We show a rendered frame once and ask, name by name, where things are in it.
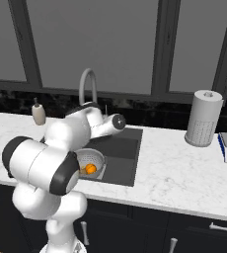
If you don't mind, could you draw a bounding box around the beige soap dispenser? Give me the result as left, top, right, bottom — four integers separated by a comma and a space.
31, 97, 47, 127

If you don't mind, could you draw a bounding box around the grey curved sink faucet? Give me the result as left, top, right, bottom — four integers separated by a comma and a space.
78, 67, 99, 107

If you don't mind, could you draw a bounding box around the orange fruit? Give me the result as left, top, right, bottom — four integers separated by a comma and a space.
85, 163, 98, 175

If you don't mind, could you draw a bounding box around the white paper towel roll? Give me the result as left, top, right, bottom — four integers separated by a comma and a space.
184, 89, 225, 148

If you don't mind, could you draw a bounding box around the dark grey sink basin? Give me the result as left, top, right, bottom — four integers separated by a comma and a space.
75, 126, 144, 188

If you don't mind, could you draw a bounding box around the dark drawer front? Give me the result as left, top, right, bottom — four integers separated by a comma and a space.
166, 211, 227, 245

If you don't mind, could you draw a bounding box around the silver cupboard door handle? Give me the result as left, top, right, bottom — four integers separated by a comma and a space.
168, 237, 179, 253
79, 220, 91, 247

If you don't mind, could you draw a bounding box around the white colander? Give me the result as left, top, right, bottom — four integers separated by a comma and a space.
73, 147, 107, 181

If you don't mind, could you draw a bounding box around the silver drawer handle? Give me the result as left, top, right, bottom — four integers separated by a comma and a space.
208, 221, 227, 234

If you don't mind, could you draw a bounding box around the dark cupboard door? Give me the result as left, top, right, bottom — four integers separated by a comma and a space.
163, 230, 227, 253
73, 199, 170, 253
0, 182, 49, 253

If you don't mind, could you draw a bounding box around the grey framed window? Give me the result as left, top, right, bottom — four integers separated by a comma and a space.
0, 0, 227, 105

